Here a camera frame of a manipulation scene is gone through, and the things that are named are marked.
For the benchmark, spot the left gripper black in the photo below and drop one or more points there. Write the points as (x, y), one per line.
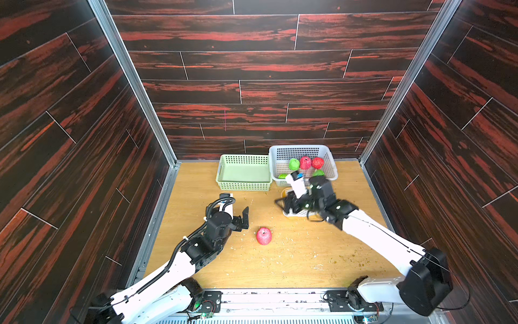
(237, 225)

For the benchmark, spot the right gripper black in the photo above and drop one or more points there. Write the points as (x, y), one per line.
(295, 202)

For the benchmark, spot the red apple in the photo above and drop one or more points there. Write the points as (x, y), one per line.
(318, 163)

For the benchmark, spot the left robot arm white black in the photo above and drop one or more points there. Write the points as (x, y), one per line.
(171, 288)

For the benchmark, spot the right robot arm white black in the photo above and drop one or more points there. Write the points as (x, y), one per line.
(424, 280)

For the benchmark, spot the yellow plastic tray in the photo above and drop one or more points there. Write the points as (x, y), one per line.
(292, 206)

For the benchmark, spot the green plastic basket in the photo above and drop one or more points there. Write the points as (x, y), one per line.
(244, 173)

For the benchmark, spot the white plastic basket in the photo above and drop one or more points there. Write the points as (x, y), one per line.
(279, 157)

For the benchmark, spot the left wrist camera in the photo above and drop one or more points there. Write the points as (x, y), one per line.
(226, 206)

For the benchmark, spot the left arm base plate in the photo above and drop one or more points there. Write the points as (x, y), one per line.
(208, 302)

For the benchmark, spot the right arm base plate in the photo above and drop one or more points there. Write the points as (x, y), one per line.
(345, 301)

